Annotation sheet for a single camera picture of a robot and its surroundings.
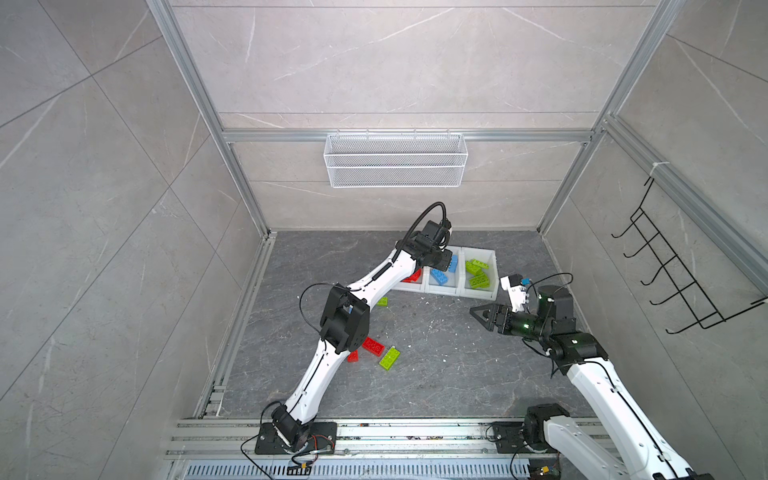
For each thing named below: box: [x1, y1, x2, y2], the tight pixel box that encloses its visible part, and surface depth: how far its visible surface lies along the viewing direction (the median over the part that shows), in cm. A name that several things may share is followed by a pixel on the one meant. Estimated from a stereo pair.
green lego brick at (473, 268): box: [465, 261, 483, 276], surface depth 106 cm
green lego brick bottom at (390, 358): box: [379, 347, 401, 371], surface depth 87 cm
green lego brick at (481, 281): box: [468, 274, 491, 289], surface depth 103 cm
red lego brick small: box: [362, 337, 385, 357], surface depth 90 cm
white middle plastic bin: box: [424, 246, 462, 296], surface depth 106 cm
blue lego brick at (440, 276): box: [430, 268, 449, 286], surface depth 106 cm
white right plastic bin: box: [459, 246, 500, 301], surface depth 105 cm
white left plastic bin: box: [391, 266, 428, 293], surface depth 100 cm
